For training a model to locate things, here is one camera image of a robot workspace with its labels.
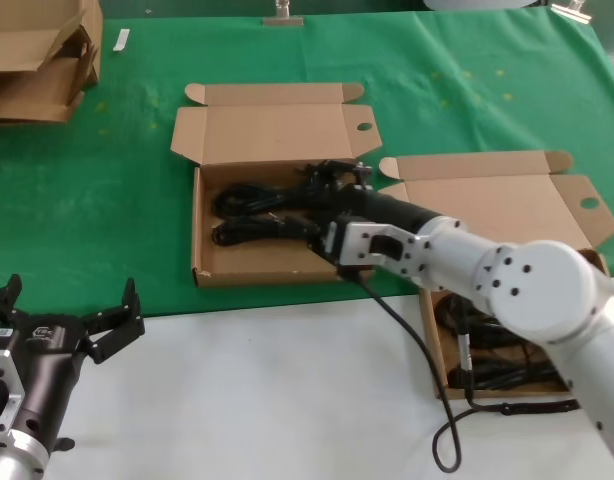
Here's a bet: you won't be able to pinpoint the metal table clamp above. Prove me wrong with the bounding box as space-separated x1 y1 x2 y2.
262 0 305 27

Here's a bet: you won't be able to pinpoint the open cardboard box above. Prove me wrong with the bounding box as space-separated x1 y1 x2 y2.
376 150 614 401

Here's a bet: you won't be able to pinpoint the open cardboard box torn corner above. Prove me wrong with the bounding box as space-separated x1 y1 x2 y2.
167 82 384 289

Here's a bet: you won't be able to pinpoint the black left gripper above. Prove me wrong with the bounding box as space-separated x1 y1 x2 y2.
0 273 146 453

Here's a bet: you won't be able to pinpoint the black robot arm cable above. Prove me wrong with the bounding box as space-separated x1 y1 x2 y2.
336 264 583 474

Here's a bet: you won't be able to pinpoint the black power cable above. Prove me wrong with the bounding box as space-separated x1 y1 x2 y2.
210 177 338 247
431 292 568 392

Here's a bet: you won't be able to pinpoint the green table cloth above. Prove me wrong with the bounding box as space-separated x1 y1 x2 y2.
0 7 614 319

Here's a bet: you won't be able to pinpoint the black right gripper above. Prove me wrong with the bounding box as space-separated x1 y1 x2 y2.
285 158 441 251

